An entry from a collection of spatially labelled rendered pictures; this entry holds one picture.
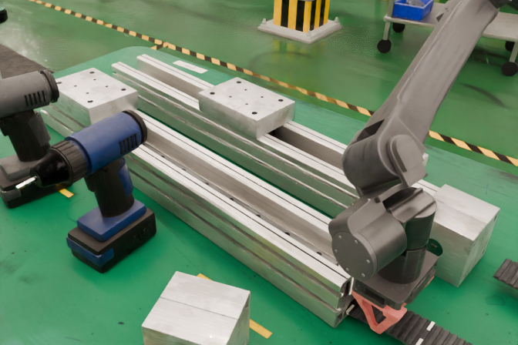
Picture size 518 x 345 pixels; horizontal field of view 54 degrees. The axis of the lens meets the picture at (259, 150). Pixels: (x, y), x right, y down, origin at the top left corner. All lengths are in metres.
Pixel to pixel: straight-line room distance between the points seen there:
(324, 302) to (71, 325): 0.34
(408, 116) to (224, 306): 0.31
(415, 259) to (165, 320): 0.30
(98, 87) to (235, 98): 0.28
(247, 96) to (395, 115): 0.46
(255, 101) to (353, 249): 0.51
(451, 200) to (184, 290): 0.43
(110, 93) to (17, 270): 0.38
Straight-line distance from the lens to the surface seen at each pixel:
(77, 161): 0.70
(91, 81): 1.10
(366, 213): 0.55
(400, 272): 0.64
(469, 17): 0.80
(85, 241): 0.80
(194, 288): 0.65
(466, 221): 0.81
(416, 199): 0.60
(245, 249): 0.78
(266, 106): 0.97
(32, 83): 0.91
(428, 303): 0.80
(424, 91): 0.66
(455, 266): 0.82
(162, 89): 1.14
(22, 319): 0.79
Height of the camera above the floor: 1.35
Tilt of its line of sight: 33 degrees down
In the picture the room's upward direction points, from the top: 2 degrees clockwise
